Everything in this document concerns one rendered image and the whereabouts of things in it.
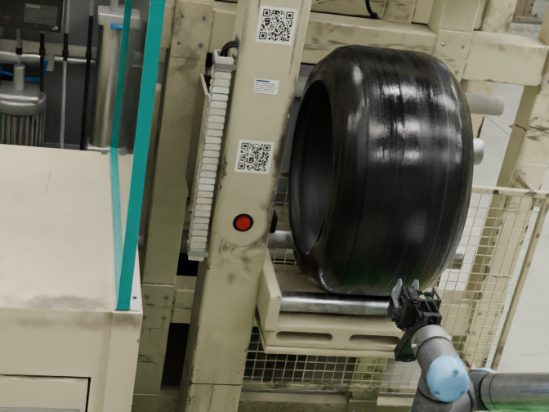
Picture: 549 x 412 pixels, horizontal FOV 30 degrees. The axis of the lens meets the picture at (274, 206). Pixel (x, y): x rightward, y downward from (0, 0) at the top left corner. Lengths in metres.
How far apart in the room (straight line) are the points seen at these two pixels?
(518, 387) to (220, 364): 0.76
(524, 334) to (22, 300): 2.95
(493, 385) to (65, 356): 0.87
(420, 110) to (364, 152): 0.15
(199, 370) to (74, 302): 0.96
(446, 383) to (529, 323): 2.40
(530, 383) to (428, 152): 0.50
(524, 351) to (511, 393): 2.10
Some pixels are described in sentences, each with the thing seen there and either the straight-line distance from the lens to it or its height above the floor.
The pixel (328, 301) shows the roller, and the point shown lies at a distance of 2.30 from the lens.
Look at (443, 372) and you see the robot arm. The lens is 1.92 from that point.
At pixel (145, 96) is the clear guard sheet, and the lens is 1.36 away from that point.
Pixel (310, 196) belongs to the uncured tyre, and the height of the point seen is 1.00.
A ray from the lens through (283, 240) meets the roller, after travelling 2.52.
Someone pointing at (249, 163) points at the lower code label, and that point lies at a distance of 2.18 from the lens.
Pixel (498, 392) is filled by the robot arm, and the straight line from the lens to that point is 2.03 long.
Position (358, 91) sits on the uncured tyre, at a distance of 2.11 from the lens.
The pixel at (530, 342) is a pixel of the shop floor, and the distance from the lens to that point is 4.18.
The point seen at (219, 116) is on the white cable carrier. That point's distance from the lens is 2.14.
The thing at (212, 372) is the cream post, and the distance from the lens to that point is 2.45.
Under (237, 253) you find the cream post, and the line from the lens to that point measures 2.28.
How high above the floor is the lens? 2.10
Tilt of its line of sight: 26 degrees down
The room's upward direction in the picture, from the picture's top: 10 degrees clockwise
